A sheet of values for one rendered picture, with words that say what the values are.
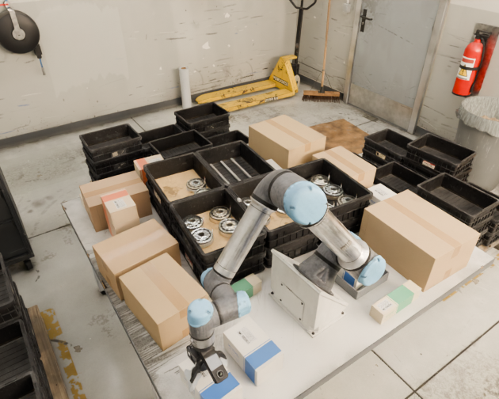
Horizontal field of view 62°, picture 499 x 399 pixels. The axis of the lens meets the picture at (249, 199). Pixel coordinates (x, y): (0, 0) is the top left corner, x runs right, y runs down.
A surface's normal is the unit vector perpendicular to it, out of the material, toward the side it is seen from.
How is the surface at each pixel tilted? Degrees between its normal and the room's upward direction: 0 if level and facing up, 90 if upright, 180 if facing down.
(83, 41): 90
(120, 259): 0
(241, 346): 0
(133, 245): 0
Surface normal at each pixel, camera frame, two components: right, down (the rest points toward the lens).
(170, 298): 0.00, -0.81
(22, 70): 0.56, 0.49
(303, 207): 0.37, 0.29
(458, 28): -0.83, 0.33
